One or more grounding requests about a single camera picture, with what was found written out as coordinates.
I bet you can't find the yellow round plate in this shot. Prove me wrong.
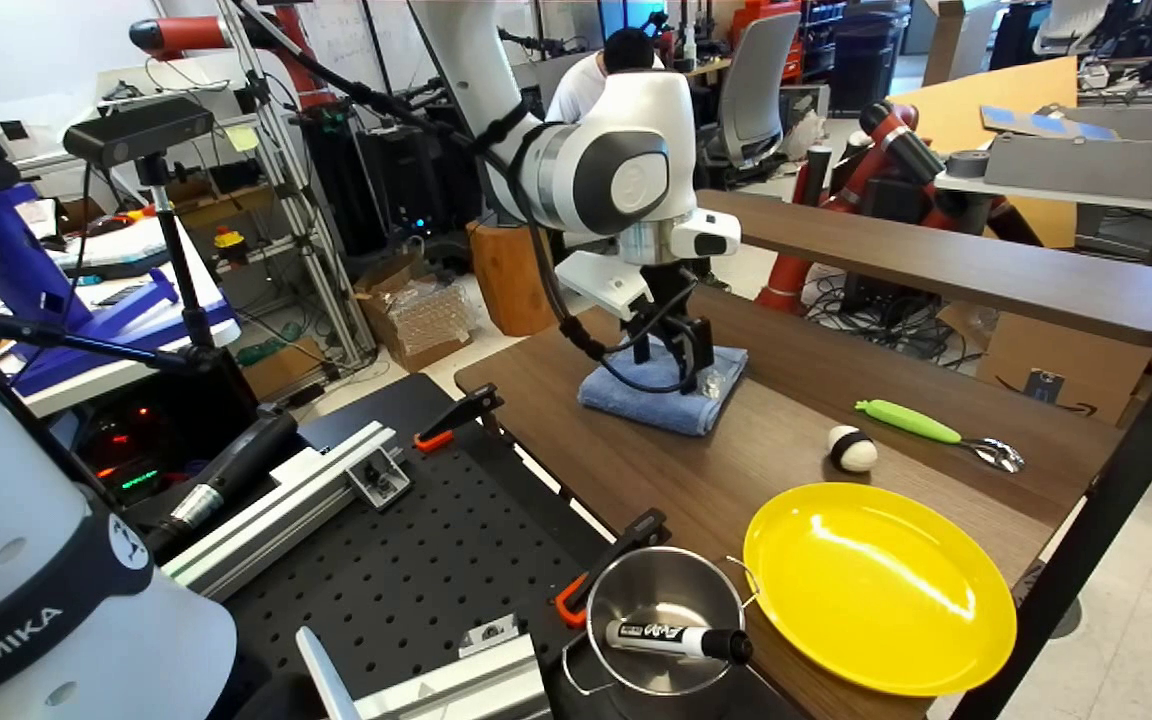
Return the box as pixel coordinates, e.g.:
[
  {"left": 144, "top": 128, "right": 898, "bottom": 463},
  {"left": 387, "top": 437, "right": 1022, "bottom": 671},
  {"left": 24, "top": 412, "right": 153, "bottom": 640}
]
[{"left": 741, "top": 482, "right": 1020, "bottom": 700}]

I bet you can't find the black cylinder with silver tip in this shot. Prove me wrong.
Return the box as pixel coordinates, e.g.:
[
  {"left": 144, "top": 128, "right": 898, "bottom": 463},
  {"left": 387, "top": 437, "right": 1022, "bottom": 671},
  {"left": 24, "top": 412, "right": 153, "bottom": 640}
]
[{"left": 144, "top": 408, "right": 303, "bottom": 553}]

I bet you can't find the metal shelf rack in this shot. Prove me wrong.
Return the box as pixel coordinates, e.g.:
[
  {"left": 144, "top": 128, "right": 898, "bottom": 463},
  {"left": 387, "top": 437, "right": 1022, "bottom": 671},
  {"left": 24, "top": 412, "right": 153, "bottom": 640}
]
[{"left": 193, "top": 0, "right": 383, "bottom": 379}]

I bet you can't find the black orange bar clamp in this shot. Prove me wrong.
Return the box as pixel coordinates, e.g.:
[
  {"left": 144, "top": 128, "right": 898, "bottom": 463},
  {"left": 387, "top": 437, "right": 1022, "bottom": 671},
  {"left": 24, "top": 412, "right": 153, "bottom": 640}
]
[
  {"left": 549, "top": 507, "right": 677, "bottom": 632},
  {"left": 409, "top": 384, "right": 508, "bottom": 459}
]

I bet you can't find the steel pot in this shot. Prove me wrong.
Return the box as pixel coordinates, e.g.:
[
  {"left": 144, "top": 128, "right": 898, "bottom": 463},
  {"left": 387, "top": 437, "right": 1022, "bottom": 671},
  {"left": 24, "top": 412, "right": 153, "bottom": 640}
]
[{"left": 556, "top": 540, "right": 752, "bottom": 706}]

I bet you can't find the long aluminium rail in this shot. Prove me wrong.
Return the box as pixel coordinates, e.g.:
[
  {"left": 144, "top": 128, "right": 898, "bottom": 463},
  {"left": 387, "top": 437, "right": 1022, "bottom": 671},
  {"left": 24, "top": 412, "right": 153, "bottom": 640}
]
[{"left": 156, "top": 415, "right": 415, "bottom": 603}]

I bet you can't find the grey flat box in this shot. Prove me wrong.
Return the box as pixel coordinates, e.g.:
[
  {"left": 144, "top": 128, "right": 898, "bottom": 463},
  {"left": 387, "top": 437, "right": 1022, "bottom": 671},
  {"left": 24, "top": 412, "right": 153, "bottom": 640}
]
[{"left": 981, "top": 124, "right": 1152, "bottom": 209}]

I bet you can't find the black camera on stand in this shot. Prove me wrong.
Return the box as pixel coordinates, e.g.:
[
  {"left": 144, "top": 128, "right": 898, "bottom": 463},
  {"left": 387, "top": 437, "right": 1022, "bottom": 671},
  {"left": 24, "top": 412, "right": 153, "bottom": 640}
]
[{"left": 61, "top": 91, "right": 224, "bottom": 370}]

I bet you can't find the red black robot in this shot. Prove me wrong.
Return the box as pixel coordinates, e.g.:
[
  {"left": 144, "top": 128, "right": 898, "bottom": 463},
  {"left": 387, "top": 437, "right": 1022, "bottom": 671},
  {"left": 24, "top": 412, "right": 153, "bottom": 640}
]
[{"left": 752, "top": 97, "right": 955, "bottom": 321}]

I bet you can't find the cardboard box with label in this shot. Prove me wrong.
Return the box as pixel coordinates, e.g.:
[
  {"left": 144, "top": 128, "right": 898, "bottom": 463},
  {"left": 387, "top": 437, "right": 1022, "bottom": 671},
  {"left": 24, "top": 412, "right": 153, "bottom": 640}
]
[{"left": 974, "top": 307, "right": 1152, "bottom": 433}]

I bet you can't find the blue white machine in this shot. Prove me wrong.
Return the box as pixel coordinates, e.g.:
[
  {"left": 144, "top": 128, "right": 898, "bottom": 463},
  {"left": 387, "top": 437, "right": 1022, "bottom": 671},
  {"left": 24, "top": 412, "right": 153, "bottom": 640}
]
[{"left": 0, "top": 59, "right": 248, "bottom": 412}]

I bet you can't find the white black small ball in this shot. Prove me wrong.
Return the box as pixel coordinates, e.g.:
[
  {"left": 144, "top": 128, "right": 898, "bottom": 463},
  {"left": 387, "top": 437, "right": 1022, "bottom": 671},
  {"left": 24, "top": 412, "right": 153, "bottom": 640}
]
[{"left": 825, "top": 421, "right": 885, "bottom": 482}]

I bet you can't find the grey office chair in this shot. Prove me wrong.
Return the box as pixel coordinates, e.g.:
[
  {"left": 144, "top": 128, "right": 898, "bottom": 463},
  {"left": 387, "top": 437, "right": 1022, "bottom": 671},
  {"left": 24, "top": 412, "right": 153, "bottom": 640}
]
[{"left": 696, "top": 8, "right": 808, "bottom": 182}]

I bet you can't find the aluminium bracket block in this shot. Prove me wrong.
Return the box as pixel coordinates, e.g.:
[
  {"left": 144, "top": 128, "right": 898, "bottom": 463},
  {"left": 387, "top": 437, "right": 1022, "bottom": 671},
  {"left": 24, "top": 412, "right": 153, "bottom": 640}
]
[{"left": 291, "top": 613, "right": 556, "bottom": 720}]

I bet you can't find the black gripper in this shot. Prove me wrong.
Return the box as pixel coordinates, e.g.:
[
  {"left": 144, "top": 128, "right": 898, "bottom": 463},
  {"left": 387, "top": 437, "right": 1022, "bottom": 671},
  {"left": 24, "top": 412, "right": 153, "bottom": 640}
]
[{"left": 619, "top": 258, "right": 728, "bottom": 400}]

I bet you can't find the tan wooden board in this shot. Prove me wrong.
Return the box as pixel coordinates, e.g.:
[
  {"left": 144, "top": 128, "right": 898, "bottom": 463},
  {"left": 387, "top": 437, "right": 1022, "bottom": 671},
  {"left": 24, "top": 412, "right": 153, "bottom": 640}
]
[{"left": 885, "top": 51, "right": 1089, "bottom": 254}]

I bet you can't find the brown wooden desk shelf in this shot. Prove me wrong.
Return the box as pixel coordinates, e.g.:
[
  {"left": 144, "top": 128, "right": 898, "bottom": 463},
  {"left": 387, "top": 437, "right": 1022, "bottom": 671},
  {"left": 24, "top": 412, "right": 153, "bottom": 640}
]
[{"left": 696, "top": 189, "right": 1152, "bottom": 340}]

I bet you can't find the green handled metal utensil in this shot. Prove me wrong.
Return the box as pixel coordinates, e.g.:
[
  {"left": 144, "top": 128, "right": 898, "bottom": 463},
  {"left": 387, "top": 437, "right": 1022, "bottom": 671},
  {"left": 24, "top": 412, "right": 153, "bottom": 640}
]
[{"left": 851, "top": 395, "right": 1029, "bottom": 482}]

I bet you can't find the open cardboard box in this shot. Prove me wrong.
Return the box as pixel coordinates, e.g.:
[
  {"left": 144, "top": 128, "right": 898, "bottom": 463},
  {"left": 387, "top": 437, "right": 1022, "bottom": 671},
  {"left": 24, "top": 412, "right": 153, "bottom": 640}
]
[{"left": 352, "top": 262, "right": 475, "bottom": 372}]

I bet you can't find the blue towel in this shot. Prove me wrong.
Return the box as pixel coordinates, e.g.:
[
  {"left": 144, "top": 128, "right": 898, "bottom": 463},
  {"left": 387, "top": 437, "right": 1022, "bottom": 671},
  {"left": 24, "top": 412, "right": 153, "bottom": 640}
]
[{"left": 573, "top": 332, "right": 752, "bottom": 445}]

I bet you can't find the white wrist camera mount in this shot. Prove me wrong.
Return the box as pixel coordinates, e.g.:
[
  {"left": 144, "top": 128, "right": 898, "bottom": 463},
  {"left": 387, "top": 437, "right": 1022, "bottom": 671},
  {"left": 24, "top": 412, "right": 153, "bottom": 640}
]
[{"left": 551, "top": 203, "right": 747, "bottom": 324}]

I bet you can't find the black perforated breadboard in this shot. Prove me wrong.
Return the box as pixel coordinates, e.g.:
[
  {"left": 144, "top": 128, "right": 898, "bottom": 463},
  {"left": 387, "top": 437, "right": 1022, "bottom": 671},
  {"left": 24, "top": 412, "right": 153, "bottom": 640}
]
[{"left": 220, "top": 372, "right": 623, "bottom": 720}]

